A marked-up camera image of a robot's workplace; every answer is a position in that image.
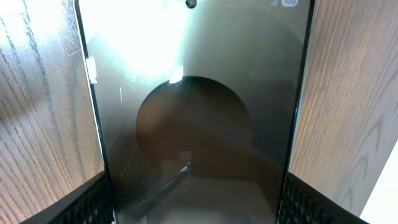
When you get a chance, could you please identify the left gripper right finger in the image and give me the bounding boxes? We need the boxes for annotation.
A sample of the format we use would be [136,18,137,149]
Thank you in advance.
[278,173,366,224]

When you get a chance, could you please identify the Galaxy S25 Ultra smartphone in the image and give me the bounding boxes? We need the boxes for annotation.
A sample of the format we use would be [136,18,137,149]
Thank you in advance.
[73,0,315,223]

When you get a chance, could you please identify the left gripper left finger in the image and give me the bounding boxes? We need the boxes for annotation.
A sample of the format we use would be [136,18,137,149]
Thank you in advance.
[22,171,115,224]

